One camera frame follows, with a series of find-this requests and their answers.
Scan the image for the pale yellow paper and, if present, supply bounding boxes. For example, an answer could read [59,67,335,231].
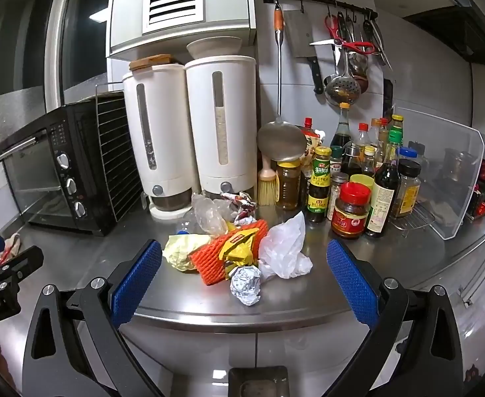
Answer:
[163,233,212,273]

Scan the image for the orange foam fruit net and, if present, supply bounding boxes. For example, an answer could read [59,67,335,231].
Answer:
[191,220,269,286]

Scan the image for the white plastic bag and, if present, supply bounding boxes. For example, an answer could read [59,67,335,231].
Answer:
[259,211,313,281]

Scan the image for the printed paper ball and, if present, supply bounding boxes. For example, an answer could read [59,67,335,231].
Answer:
[230,265,261,306]

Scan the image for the yellow snack wrapper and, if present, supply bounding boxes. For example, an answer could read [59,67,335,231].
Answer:
[218,228,259,279]

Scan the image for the clear plastic bag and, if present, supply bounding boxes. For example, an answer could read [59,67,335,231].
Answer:
[191,194,228,237]

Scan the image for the red white snack wrapper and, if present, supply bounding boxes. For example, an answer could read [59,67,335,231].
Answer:
[221,192,257,227]

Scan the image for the clear bottle blue cap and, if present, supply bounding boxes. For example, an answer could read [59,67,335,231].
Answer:
[175,209,207,235]

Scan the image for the steel trash bin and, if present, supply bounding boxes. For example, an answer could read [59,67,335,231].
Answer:
[228,366,290,397]

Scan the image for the red kitchen scissors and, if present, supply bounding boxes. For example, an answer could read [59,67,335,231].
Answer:
[310,15,376,56]

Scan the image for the black toaster oven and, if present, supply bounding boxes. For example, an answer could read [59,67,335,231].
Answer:
[0,96,118,236]

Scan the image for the red lid chili jar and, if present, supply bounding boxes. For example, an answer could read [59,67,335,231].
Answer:
[331,182,371,239]

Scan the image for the dark soy sauce bottle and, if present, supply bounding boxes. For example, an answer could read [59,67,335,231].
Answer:
[366,128,402,238]

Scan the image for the black lid spice jar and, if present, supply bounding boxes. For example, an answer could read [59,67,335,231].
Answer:
[391,159,421,218]

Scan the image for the green label sauce bottle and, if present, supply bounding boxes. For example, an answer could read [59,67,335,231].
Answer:
[305,146,331,223]

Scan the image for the clear bottle red cap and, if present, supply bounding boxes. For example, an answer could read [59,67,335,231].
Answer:
[355,123,371,161]

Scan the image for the yellow lid oil jar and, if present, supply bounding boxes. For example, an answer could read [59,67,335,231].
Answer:
[276,159,301,211]

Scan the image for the left white grain dispenser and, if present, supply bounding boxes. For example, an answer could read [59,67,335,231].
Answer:
[122,56,199,220]

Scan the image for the white grain dispenser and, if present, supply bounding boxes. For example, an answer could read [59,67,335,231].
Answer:
[184,55,257,195]
[122,56,199,220]

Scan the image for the black vinegar bottle yellow cap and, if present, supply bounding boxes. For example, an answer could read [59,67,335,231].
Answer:
[331,102,351,147]

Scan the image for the steel skimmer ladle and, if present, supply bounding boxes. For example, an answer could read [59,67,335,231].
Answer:
[324,45,361,107]

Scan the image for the right white grain dispenser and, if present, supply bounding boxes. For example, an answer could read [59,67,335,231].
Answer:
[184,55,257,195]

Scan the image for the white ceramic bowl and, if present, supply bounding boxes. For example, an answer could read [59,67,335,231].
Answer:
[187,36,243,59]

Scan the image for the cleaver knife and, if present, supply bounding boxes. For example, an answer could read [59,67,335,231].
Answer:
[284,10,323,95]

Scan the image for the wire rack on counter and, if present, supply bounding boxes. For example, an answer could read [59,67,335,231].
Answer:
[390,203,435,232]

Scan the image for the wire oven rack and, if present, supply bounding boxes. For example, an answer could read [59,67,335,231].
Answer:
[95,82,143,222]

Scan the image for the pink handled brush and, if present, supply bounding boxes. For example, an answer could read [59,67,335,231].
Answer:
[258,155,278,206]

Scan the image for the steel spatula wooden handle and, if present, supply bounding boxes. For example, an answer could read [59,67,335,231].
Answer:
[257,1,306,163]

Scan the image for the black wall hanging rail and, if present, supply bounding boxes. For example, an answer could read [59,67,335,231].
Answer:
[263,0,379,20]

